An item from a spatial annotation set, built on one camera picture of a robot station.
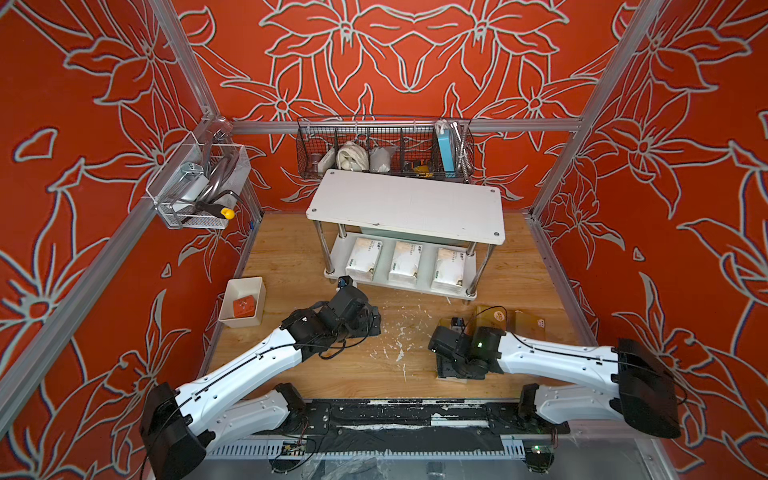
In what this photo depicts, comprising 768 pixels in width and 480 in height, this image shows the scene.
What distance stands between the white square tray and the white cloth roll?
0.46 meters

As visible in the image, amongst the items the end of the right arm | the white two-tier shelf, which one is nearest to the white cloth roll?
the white two-tier shelf

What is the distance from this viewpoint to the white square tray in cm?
87

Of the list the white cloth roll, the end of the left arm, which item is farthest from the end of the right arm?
the white cloth roll
